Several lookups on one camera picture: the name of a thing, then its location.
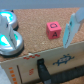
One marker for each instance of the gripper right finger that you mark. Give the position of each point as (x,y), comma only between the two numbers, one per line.
(69,32)

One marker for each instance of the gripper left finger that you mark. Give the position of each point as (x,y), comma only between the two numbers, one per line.
(8,32)

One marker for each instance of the pink block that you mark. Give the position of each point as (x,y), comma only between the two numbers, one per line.
(53,30)

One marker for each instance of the green button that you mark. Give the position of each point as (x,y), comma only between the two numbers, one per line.
(16,46)

